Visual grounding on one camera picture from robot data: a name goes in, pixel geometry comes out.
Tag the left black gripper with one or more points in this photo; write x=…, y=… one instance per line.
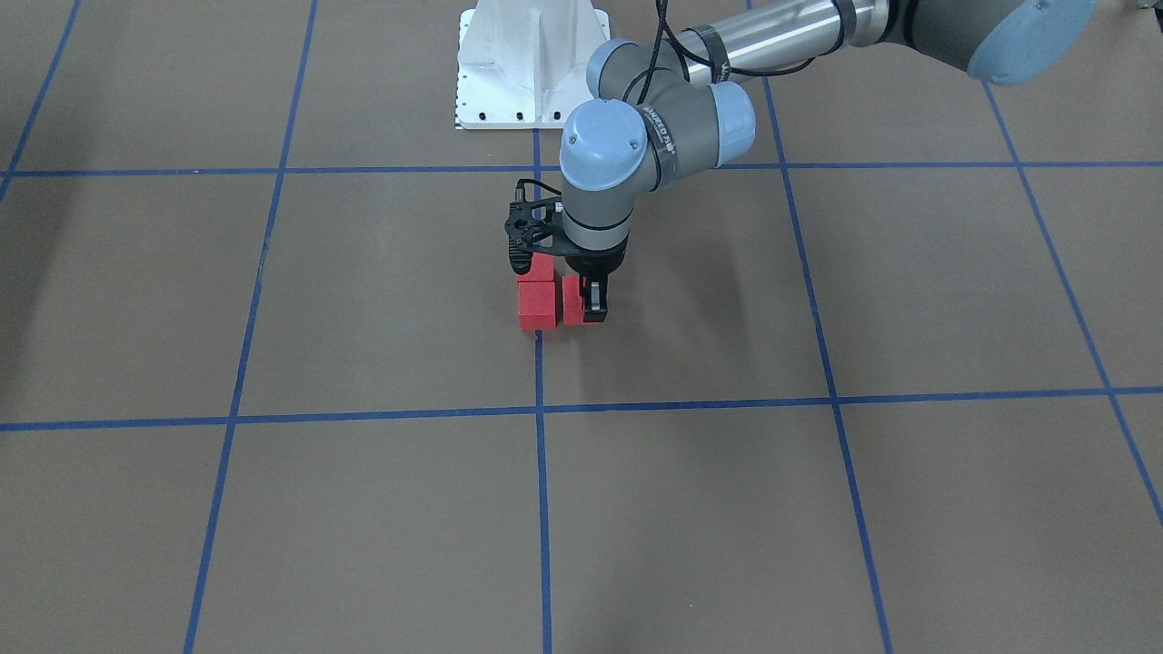
x=595, y=267

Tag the red block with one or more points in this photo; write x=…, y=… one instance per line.
x=537, y=305
x=543, y=269
x=572, y=301

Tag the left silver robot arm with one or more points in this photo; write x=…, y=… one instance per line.
x=662, y=112

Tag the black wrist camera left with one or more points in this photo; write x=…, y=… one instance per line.
x=535, y=226

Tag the white pedestal column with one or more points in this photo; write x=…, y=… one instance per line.
x=523, y=64

